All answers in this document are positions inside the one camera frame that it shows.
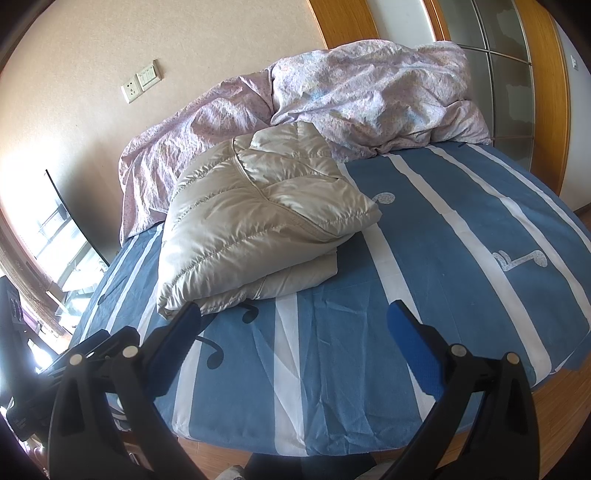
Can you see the beige down jacket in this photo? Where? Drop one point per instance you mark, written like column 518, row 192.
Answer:
column 258, row 221

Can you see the black television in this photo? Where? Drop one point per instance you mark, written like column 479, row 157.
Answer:
column 69, row 240

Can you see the frosted glass door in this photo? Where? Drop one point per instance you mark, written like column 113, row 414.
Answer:
column 508, row 83

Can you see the small white wall plate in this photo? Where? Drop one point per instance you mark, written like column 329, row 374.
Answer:
column 575, row 62

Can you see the white garment with metal snap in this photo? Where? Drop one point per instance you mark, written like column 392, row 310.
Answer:
column 233, row 473

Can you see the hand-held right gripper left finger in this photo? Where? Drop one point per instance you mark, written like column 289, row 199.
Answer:
column 178, row 330

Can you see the purple floral quilt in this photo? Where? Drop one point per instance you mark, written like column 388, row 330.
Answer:
column 369, row 101

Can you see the blue striped bed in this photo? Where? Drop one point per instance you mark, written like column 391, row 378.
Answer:
column 415, row 240

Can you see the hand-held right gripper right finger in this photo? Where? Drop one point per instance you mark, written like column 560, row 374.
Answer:
column 413, row 347

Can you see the white wall switch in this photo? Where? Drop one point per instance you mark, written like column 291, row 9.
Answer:
column 150, row 74

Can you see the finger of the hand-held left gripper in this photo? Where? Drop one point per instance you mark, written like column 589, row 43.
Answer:
column 106, row 339

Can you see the white wall socket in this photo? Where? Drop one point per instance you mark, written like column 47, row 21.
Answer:
column 131, row 91

